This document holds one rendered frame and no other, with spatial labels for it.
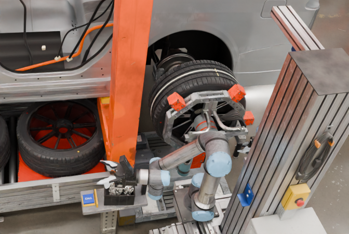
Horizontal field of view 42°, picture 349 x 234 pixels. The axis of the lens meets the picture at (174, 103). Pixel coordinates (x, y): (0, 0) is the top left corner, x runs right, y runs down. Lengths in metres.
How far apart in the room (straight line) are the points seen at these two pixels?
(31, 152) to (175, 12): 1.38
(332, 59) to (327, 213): 2.32
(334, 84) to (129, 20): 1.03
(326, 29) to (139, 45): 4.05
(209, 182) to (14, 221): 1.78
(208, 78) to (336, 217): 1.75
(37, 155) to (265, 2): 1.87
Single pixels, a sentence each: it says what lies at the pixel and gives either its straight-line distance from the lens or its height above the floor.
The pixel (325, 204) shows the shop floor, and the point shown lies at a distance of 4.07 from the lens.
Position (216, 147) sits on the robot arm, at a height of 1.46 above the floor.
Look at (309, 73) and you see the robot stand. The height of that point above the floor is 2.03.
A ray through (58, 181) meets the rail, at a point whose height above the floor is 0.39.
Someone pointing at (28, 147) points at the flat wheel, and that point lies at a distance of 3.33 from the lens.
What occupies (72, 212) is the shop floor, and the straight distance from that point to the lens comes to 3.59.
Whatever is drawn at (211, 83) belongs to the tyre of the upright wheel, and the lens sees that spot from 2.90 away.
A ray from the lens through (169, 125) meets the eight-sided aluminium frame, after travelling 2.96.
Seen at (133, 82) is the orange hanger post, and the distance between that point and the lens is 2.52.
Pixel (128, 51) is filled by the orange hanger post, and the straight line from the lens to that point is 2.37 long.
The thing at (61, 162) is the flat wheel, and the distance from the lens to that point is 3.26.
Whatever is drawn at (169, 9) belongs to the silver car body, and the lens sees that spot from 2.92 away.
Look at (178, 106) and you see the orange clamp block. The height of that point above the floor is 1.07.
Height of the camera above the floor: 3.04
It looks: 44 degrees down
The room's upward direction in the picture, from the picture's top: 11 degrees clockwise
